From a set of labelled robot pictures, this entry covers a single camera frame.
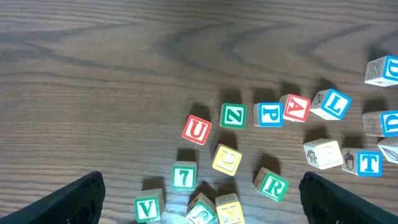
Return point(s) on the green R block left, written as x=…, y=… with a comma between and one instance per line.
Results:
x=270, y=184

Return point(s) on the green 7 block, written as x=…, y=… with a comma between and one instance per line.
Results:
x=184, y=175

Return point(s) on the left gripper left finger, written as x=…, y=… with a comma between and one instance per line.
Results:
x=78, y=202

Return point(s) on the blue l block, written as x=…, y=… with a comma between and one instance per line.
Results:
x=330, y=104
x=389, y=148

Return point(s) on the blue P block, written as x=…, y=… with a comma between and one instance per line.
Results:
x=268, y=115

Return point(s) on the blue L block lower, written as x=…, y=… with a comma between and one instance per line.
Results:
x=389, y=148

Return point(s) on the red A block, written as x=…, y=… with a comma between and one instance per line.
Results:
x=296, y=108

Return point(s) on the yellow K block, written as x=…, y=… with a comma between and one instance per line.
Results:
x=229, y=209

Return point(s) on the blue L block upper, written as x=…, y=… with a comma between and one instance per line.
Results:
x=330, y=104

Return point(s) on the blue d block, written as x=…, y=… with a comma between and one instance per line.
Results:
x=380, y=123
x=382, y=71

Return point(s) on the yellow S block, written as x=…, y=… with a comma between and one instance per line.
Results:
x=323, y=153

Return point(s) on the green J block left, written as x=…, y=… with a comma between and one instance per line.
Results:
x=201, y=210

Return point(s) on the blue D block upper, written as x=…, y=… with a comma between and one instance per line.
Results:
x=382, y=71

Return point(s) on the yellow C block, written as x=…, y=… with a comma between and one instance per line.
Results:
x=226, y=159

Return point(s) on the red U block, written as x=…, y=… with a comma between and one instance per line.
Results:
x=196, y=130

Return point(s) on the green Z block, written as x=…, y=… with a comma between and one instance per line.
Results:
x=233, y=116

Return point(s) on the blue T block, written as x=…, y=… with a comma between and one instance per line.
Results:
x=362, y=162

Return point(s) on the blue D block lower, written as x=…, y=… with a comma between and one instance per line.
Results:
x=380, y=123

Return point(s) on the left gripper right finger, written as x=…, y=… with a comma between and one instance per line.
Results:
x=325, y=202

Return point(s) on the green V block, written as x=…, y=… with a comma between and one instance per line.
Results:
x=149, y=206

